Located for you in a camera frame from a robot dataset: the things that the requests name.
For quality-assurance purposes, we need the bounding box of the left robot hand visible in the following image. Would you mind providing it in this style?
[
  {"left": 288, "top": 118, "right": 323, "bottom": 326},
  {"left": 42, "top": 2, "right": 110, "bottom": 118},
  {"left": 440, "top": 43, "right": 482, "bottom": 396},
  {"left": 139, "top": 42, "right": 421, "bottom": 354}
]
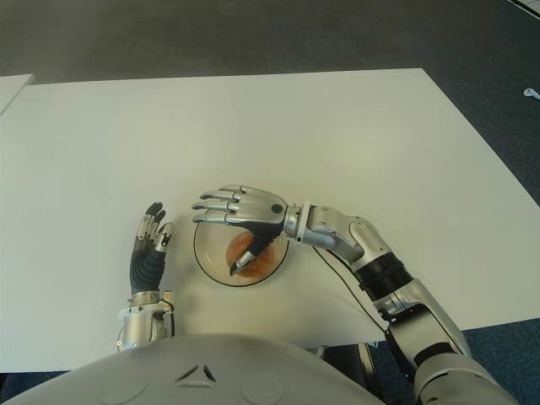
[{"left": 128, "top": 202, "right": 175, "bottom": 294}]

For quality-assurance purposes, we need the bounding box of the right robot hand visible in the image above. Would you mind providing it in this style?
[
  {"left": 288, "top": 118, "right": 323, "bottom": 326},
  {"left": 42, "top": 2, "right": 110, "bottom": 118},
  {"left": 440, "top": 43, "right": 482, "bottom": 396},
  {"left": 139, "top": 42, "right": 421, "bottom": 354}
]
[{"left": 190, "top": 183, "right": 290, "bottom": 277}]

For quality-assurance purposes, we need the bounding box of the red yellow apple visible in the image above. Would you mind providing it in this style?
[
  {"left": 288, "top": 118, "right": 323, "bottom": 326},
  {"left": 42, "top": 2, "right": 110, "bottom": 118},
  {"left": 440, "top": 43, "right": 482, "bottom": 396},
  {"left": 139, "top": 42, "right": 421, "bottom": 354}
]
[{"left": 224, "top": 235, "right": 278, "bottom": 278}]

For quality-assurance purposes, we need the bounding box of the white plate with black rim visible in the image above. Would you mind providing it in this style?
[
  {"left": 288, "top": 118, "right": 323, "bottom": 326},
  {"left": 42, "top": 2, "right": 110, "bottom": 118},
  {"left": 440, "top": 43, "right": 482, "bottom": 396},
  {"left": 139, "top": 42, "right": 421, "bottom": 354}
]
[{"left": 192, "top": 220, "right": 291, "bottom": 289}]

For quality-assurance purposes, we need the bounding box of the grey robot torso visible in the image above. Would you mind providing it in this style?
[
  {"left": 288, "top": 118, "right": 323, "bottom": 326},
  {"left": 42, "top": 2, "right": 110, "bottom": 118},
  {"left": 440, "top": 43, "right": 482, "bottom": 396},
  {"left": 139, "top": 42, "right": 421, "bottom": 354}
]
[{"left": 0, "top": 332, "right": 386, "bottom": 405}]

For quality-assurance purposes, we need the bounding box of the white side table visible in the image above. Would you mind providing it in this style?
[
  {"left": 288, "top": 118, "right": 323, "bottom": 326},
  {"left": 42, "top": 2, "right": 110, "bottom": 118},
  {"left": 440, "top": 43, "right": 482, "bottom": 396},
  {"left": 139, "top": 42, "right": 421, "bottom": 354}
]
[{"left": 0, "top": 73, "right": 35, "bottom": 116}]

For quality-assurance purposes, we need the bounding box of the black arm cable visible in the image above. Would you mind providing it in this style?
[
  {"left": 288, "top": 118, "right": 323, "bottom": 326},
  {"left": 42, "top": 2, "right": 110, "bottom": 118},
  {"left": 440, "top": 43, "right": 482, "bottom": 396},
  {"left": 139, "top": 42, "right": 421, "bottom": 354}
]
[{"left": 311, "top": 246, "right": 388, "bottom": 332}]

